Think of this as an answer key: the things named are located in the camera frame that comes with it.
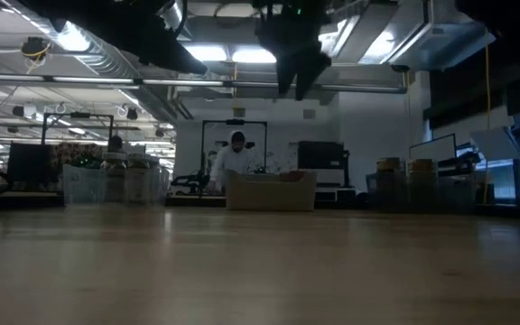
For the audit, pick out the patterned panel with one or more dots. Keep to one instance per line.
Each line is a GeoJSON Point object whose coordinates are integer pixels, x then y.
{"type": "Point", "coordinates": [68, 153]}

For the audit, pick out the red smoked paprika tin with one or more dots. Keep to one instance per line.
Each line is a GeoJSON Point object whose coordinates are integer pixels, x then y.
{"type": "Point", "coordinates": [293, 176]}

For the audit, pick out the grey plastic bin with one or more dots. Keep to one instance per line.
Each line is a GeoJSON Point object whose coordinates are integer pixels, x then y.
{"type": "Point", "coordinates": [456, 194]}

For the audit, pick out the clear plastic bin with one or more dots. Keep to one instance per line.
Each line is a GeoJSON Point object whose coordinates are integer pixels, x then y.
{"type": "Point", "coordinates": [79, 187]}

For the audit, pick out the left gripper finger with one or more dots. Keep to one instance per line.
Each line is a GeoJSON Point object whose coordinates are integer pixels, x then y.
{"type": "Point", "coordinates": [174, 56]}

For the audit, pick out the rectangular metal duct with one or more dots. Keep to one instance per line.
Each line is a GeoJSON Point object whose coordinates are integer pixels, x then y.
{"type": "Point", "coordinates": [422, 40]}

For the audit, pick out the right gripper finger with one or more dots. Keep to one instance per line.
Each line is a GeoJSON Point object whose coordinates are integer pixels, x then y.
{"type": "Point", "coordinates": [287, 67]}
{"type": "Point", "coordinates": [312, 67]}

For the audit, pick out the large silver round duct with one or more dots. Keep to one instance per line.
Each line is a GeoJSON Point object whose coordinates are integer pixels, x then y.
{"type": "Point", "coordinates": [106, 63]}

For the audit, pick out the dark monitor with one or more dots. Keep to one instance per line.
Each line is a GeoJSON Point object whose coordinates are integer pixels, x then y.
{"type": "Point", "coordinates": [30, 162]}

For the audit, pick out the black idle robot arm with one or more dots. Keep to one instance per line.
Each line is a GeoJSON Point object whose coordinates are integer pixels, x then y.
{"type": "Point", "coordinates": [188, 182]}

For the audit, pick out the cardboard box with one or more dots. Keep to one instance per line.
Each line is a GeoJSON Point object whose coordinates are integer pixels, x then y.
{"type": "Point", "coordinates": [269, 196]}

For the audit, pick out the long grey pipe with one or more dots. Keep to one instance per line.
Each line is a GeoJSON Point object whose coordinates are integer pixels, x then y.
{"type": "Point", "coordinates": [106, 80]}

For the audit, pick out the person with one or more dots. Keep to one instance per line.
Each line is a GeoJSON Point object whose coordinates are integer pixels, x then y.
{"type": "Point", "coordinates": [233, 162]}
{"type": "Point", "coordinates": [115, 143]}

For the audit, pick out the black aluminium table frame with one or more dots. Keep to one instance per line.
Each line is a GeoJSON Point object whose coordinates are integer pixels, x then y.
{"type": "Point", "coordinates": [16, 199]}

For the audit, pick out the square wall vent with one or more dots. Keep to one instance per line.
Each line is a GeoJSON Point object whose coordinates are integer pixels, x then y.
{"type": "Point", "coordinates": [309, 114]}
{"type": "Point", "coordinates": [238, 113]}

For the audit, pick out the bright light panel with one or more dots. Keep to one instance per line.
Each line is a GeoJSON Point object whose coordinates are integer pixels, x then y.
{"type": "Point", "coordinates": [251, 55]}
{"type": "Point", "coordinates": [210, 53]}

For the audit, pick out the white tilted panel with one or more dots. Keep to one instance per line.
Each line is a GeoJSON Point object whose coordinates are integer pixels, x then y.
{"type": "Point", "coordinates": [494, 144]}

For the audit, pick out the white lid bagel seasoning jar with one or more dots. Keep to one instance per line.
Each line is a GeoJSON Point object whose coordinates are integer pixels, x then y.
{"type": "Point", "coordinates": [139, 180]}
{"type": "Point", "coordinates": [114, 180]}

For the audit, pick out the black equipment cabinet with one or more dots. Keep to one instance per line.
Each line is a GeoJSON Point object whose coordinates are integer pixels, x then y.
{"type": "Point", "coordinates": [321, 155]}

